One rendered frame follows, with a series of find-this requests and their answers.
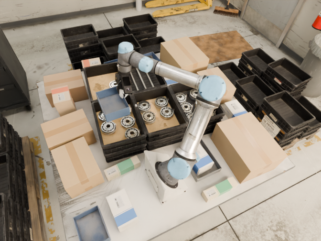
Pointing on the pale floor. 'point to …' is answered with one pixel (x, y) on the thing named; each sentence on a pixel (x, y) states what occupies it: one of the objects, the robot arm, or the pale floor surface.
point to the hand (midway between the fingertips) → (123, 97)
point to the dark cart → (12, 79)
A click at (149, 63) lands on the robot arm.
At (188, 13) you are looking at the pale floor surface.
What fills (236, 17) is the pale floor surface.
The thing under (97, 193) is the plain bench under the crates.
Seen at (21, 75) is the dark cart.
